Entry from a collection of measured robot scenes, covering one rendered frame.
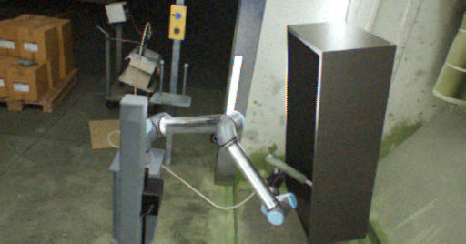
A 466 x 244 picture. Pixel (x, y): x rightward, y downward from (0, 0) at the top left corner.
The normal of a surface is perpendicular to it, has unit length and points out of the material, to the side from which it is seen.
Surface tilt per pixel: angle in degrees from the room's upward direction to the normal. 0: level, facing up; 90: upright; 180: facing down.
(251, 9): 90
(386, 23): 90
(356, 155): 90
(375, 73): 90
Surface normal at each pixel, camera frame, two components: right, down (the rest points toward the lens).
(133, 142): 0.03, 0.42
